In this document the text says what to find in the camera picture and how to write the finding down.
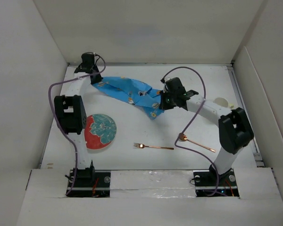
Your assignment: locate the blue astronaut print cloth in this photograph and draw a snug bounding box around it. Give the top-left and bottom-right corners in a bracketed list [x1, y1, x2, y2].
[93, 77, 164, 120]

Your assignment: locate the copper spoon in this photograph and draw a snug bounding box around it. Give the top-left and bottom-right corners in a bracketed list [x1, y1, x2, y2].
[178, 132, 216, 153]

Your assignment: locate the copper fork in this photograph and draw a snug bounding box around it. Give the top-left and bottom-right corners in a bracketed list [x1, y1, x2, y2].
[133, 143, 174, 150]

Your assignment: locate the red and teal plate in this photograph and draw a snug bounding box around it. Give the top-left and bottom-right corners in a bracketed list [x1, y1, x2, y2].
[84, 113, 117, 150]

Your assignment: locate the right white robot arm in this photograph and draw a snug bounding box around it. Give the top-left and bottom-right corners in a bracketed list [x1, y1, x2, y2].
[160, 77, 254, 186]

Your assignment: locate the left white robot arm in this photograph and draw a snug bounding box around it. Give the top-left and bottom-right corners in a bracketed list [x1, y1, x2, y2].
[54, 52, 101, 170]

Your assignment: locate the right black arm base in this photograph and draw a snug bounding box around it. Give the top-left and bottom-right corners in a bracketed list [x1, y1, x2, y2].
[189, 169, 240, 197]

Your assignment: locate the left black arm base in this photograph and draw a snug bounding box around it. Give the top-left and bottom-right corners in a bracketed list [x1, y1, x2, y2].
[65, 166, 111, 198]

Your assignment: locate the metal rail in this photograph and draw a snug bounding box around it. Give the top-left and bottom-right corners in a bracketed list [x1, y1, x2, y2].
[70, 186, 238, 191]

